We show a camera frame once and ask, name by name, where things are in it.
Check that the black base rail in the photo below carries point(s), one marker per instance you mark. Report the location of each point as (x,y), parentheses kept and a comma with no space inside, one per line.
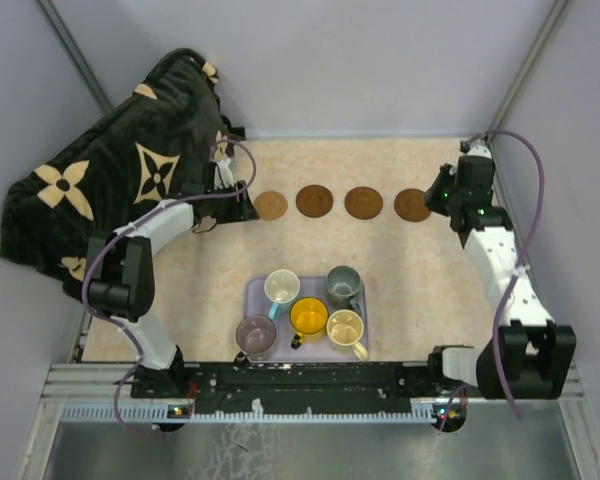
(296,388)

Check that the light woven rattan coaster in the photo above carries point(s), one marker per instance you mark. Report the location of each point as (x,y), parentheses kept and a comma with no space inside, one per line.
(271,205)

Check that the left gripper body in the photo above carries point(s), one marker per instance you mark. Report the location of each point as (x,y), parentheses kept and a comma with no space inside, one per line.
(226,210)

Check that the dark wooden coaster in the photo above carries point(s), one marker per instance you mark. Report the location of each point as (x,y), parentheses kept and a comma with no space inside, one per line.
(314,201)

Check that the purple glass mug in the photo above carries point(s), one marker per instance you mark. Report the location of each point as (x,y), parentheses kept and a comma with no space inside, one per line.
(256,337)

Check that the grey ceramic mug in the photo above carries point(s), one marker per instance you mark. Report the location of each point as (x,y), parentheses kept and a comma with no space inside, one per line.
(344,288)

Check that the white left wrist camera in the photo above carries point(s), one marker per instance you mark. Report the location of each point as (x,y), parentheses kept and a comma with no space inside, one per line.
(223,176)

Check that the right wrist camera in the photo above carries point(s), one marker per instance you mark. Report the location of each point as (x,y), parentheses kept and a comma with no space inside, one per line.
(476,148)

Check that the black floral blanket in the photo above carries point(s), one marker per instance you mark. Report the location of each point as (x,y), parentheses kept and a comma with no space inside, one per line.
(133,157)

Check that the white mug blue handle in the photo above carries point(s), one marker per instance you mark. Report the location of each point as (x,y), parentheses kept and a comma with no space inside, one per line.
(282,288)

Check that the dark woven rattan coaster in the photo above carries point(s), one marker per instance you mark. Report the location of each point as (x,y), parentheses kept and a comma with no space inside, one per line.
(206,225)

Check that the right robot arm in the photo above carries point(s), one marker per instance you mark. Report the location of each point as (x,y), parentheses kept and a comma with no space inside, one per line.
(528,355)

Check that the cream mug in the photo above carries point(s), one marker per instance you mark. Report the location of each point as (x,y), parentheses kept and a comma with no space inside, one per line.
(345,330)

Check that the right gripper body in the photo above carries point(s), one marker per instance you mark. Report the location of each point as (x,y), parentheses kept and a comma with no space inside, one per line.
(443,194)

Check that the brown wooden coaster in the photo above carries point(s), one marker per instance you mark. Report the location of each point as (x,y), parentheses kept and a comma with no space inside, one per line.
(363,203)

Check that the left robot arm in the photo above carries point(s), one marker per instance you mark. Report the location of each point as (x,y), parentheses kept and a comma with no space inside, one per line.
(119,284)

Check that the yellow mug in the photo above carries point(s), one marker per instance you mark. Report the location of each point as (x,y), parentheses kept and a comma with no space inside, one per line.
(308,318)

